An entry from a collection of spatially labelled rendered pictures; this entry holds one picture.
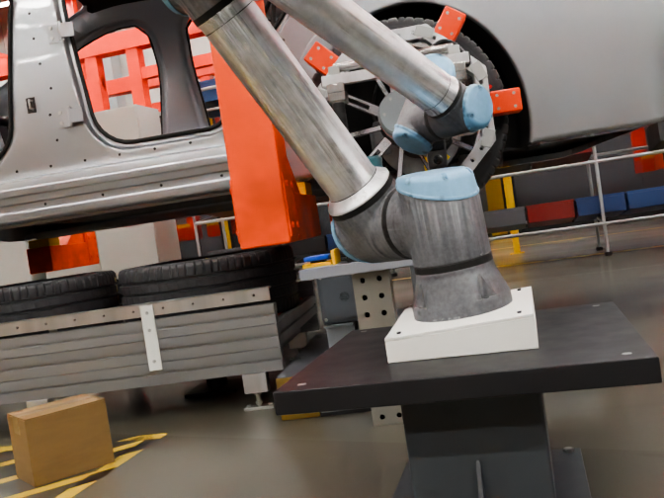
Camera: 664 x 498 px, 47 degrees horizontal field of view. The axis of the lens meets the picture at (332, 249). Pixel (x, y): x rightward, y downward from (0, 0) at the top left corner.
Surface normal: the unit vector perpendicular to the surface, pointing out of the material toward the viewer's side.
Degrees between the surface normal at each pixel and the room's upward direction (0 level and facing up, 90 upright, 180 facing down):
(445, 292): 74
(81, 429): 90
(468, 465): 90
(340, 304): 90
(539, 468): 90
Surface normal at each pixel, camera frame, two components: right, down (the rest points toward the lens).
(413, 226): -0.77, 0.22
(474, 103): 0.65, -0.04
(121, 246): -0.24, 0.07
